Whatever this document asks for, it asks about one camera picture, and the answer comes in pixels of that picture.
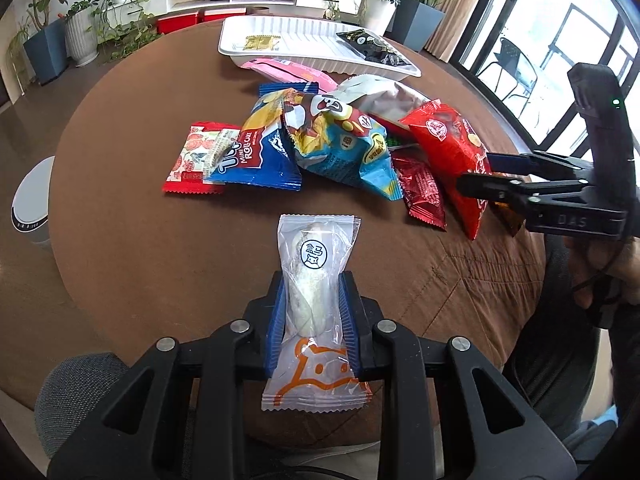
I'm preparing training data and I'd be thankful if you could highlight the clear packet with white roll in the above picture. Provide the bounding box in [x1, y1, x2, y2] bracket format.
[261, 214, 373, 413]

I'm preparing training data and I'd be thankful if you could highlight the plant in white ribbed pot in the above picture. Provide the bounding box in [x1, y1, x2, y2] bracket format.
[62, 0, 101, 67]

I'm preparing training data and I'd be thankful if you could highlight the dark red snack packet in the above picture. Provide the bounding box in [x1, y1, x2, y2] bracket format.
[390, 150, 447, 232]

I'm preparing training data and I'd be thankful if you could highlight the grey white snack bag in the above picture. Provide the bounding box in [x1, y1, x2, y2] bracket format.
[332, 74, 431, 128]

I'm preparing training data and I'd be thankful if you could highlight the red white snack packet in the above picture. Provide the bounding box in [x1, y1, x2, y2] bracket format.
[163, 121, 243, 195]

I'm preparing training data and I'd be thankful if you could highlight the white round appliance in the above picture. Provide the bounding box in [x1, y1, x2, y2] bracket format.
[11, 156, 56, 250]

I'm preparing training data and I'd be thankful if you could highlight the black window frame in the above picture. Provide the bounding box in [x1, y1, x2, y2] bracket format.
[447, 0, 640, 156]

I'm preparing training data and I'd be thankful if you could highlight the white plastic tray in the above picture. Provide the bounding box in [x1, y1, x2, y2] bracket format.
[218, 15, 422, 78]

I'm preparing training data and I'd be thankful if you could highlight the tall plant in blue-grey planter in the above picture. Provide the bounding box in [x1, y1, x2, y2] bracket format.
[7, 0, 69, 86]

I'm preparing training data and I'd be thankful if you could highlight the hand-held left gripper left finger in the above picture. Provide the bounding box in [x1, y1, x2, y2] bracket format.
[47, 270, 296, 480]

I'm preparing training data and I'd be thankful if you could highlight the person's right hand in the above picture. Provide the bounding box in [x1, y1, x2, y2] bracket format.
[565, 235, 640, 311]

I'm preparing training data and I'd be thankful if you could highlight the blue roll cake packet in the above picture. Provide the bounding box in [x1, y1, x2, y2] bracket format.
[210, 91, 303, 192]

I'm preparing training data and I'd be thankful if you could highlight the gold snack packet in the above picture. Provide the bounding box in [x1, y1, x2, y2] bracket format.
[243, 34, 280, 52]

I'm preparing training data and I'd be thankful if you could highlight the panda print blue snack bag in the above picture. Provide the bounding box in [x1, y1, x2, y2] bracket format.
[282, 89, 405, 202]

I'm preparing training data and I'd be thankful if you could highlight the leafy plant in white pot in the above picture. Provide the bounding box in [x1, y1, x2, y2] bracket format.
[357, 0, 406, 36]

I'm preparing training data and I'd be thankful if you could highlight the black balcony railing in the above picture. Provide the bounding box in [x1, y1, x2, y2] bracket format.
[545, 2, 631, 76]

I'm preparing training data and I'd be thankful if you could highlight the large-leaf plant in blue-grey planter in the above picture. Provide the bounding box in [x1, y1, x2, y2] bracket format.
[390, 0, 501, 53]

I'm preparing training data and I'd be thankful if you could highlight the black balcony chair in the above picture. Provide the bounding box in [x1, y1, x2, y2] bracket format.
[480, 37, 538, 106]

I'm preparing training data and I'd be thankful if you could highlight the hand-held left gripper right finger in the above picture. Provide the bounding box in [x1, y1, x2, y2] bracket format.
[339, 271, 591, 480]

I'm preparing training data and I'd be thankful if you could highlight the person's dark clothing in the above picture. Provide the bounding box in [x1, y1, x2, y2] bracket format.
[510, 235, 621, 436]

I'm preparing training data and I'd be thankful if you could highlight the red snack bag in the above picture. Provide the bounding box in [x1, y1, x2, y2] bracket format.
[400, 101, 493, 241]

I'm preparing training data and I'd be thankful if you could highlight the blue striped snack packet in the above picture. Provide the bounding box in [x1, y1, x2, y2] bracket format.
[258, 81, 321, 106]

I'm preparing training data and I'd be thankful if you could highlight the beige curtain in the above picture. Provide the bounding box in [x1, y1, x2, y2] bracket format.
[425, 0, 523, 63]

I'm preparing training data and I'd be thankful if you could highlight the black snack packet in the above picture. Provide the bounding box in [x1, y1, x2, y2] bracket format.
[336, 30, 415, 67]

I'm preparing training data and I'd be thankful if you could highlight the red storage box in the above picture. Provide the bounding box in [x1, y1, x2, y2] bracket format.
[157, 12, 201, 35]
[200, 7, 247, 23]

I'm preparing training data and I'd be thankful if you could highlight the pink snack packet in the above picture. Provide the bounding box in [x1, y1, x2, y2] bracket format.
[241, 57, 338, 90]

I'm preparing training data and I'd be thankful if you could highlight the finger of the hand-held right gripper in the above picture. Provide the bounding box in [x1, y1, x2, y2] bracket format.
[456, 172, 593, 211]
[487, 150, 596, 183]

